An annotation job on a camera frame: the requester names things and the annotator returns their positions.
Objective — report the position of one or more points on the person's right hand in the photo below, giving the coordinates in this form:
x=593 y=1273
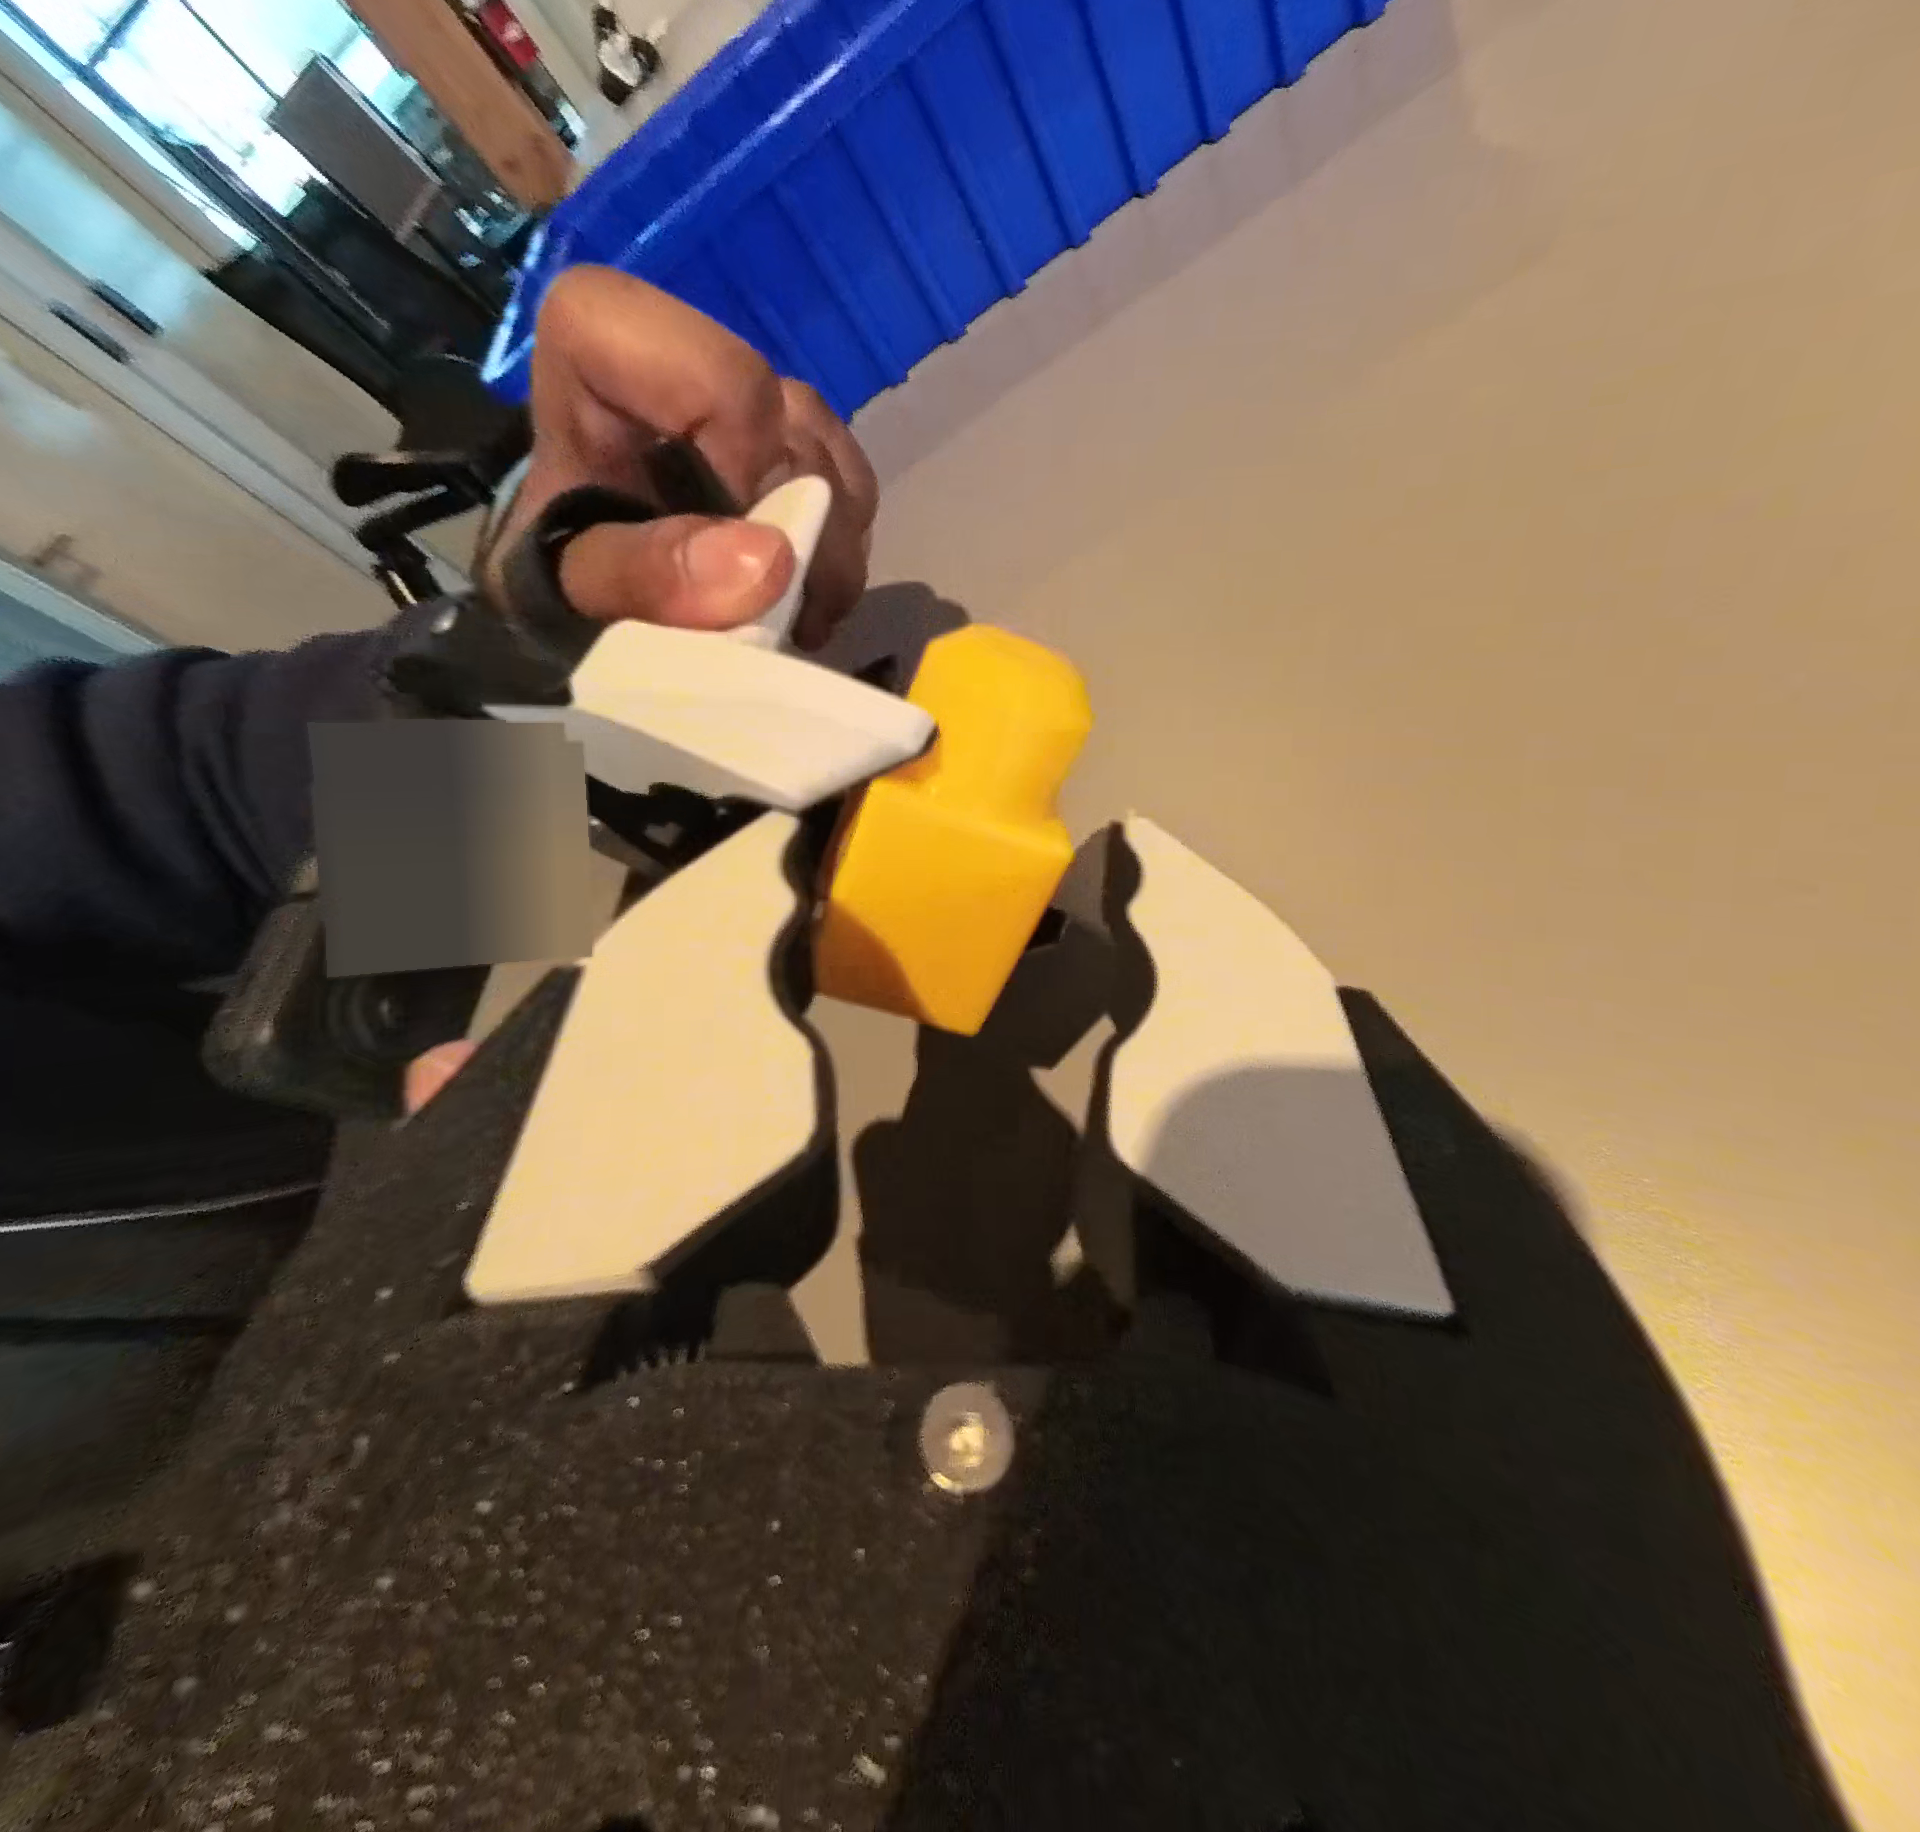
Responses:
x=441 y=1084

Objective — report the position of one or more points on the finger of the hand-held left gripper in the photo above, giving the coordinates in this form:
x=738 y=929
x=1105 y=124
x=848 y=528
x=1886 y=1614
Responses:
x=733 y=706

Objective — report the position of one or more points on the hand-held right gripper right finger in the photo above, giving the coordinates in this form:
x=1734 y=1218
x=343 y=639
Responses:
x=1276 y=1053

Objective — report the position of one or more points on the yellow single-stud mega block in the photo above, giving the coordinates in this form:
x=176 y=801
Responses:
x=946 y=886

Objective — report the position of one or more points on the person's left forearm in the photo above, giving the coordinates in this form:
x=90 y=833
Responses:
x=150 y=812

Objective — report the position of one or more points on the brown wooden panel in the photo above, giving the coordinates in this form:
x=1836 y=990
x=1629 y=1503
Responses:
x=433 y=46

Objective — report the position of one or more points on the blue plastic bin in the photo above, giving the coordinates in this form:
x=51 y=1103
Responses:
x=972 y=139

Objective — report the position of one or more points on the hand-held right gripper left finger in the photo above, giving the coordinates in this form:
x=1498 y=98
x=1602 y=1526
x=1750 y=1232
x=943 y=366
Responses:
x=661 y=1097

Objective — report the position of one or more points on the person's dark jacket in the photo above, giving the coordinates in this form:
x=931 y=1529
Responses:
x=135 y=1156

